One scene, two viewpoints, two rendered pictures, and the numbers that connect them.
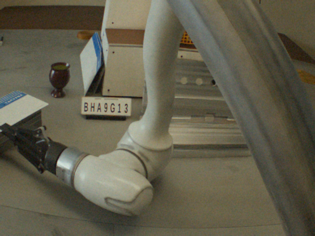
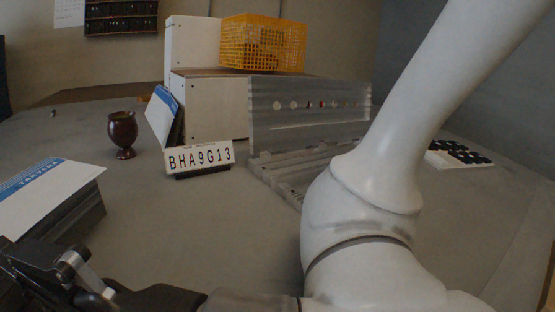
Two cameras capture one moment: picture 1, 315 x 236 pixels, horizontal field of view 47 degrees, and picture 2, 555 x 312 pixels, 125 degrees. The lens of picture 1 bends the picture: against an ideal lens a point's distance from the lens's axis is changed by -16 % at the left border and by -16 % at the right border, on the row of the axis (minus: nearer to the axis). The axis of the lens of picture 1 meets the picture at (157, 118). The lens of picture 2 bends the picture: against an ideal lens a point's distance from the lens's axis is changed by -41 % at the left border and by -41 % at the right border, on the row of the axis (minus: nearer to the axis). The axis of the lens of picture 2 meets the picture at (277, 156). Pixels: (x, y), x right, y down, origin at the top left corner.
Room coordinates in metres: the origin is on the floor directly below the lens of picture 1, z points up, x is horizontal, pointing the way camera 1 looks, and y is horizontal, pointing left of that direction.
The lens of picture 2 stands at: (0.67, 0.18, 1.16)
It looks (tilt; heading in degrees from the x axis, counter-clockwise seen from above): 23 degrees down; 339
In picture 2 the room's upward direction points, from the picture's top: 6 degrees clockwise
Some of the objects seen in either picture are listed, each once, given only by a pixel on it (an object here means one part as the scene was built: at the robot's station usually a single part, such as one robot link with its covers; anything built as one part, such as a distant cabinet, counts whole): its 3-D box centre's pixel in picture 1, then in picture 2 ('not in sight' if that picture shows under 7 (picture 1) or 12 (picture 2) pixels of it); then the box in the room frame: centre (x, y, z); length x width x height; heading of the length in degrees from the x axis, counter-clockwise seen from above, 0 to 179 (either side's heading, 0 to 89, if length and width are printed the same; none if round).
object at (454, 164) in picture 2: not in sight; (448, 153); (1.17, -0.74, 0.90); 0.40 x 0.27 x 0.01; 84
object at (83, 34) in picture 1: (86, 34); (145, 98); (2.03, 0.44, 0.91); 0.10 x 0.10 x 0.02
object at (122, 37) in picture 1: (198, 38); (269, 72); (1.60, -0.11, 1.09); 0.75 x 0.40 x 0.38; 105
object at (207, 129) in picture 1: (216, 134); (342, 161); (1.14, -0.19, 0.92); 0.44 x 0.21 x 0.04; 105
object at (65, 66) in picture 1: (59, 80); (124, 135); (1.28, 0.36, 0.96); 0.09 x 0.09 x 0.11
